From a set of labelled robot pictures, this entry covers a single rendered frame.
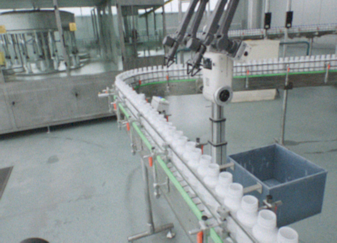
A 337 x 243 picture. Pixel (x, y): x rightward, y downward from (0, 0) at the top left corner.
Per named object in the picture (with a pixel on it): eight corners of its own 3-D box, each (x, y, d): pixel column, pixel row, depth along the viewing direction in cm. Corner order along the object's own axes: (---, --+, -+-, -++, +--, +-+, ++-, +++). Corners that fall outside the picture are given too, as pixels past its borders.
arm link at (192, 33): (215, -8, 201) (208, -7, 210) (200, -17, 195) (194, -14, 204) (194, 48, 208) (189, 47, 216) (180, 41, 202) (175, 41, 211)
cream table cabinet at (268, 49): (264, 92, 604) (267, 39, 567) (275, 99, 545) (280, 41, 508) (216, 95, 601) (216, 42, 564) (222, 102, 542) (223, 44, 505)
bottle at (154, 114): (152, 145, 136) (149, 115, 130) (151, 140, 141) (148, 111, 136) (163, 144, 136) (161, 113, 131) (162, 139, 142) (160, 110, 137)
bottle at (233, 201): (229, 225, 79) (230, 178, 74) (248, 234, 75) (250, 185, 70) (219, 238, 75) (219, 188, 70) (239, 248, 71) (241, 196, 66)
